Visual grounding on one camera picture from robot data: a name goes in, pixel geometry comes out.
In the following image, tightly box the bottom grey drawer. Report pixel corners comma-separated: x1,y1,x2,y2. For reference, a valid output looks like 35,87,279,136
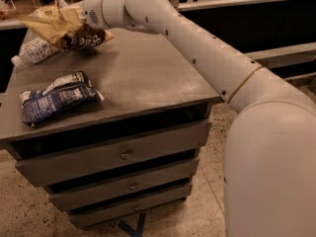
69,182,193,228

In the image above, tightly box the blue chip bag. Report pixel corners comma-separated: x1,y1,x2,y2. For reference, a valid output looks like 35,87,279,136
20,71,105,126

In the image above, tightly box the middle grey drawer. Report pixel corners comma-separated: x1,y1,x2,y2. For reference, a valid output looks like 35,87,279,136
48,157,198,211

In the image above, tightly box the grey drawer cabinet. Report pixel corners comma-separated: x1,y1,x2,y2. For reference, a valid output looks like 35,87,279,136
0,29,219,216

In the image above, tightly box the top grey drawer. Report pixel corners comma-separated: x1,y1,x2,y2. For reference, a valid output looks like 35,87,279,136
16,119,210,187

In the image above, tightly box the grey drawer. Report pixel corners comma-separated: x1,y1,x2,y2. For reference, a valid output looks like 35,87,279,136
48,157,198,211
16,119,210,187
69,182,193,228

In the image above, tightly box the brown chip bag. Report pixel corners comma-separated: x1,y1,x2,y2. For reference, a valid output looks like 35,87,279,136
18,6,115,50

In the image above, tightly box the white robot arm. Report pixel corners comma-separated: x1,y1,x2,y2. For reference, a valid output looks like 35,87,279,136
80,0,316,237

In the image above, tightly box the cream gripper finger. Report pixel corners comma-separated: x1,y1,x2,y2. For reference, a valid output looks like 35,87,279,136
59,6,82,26

